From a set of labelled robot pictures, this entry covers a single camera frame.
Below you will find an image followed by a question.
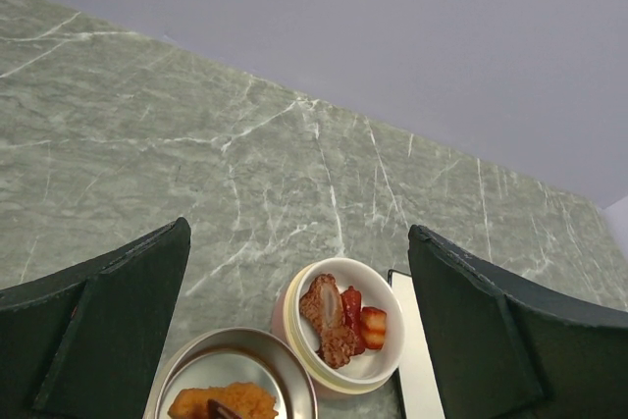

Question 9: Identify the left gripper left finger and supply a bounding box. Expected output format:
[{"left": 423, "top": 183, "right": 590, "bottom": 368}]
[{"left": 1, "top": 218, "right": 190, "bottom": 418}]

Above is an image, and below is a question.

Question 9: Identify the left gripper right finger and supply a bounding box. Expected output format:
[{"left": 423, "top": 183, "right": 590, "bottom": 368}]
[{"left": 408, "top": 226, "right": 627, "bottom": 418}]

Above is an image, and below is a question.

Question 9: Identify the pork belly cube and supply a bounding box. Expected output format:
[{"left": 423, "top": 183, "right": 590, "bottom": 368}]
[{"left": 360, "top": 306, "right": 387, "bottom": 350}]

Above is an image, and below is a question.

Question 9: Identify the brown chicken wing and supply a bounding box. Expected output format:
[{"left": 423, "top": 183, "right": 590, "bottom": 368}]
[{"left": 207, "top": 399, "right": 241, "bottom": 419}]

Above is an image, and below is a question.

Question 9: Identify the red bone-shaped meat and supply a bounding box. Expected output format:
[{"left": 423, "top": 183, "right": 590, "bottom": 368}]
[{"left": 340, "top": 286, "right": 366, "bottom": 355}]

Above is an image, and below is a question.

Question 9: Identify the orange fried nugget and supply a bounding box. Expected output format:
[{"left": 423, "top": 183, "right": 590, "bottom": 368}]
[{"left": 168, "top": 383, "right": 279, "bottom": 419}]

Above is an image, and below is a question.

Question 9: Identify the white rectangular plate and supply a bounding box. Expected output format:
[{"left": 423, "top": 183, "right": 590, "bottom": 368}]
[{"left": 388, "top": 269, "right": 445, "bottom": 419}]

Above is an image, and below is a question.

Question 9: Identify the white pink bowl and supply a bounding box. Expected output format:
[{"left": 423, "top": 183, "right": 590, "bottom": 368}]
[{"left": 272, "top": 257, "right": 405, "bottom": 398}]

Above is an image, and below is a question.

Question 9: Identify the steel bowl red base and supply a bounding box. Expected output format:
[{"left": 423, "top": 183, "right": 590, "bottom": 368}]
[{"left": 143, "top": 328, "right": 318, "bottom": 418}]

